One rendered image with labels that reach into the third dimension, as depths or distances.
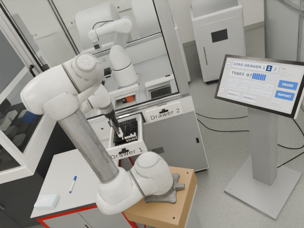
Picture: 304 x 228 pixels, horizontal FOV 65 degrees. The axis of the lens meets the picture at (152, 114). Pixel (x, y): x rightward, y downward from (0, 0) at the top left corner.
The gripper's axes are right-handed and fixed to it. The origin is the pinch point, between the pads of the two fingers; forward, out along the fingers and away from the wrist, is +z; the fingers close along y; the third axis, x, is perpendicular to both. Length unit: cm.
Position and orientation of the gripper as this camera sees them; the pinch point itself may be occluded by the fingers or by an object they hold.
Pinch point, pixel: (119, 132)
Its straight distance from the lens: 170.1
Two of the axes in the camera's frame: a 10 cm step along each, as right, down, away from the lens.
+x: -9.5, 2.7, 1.3
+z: 2.9, 7.6, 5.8
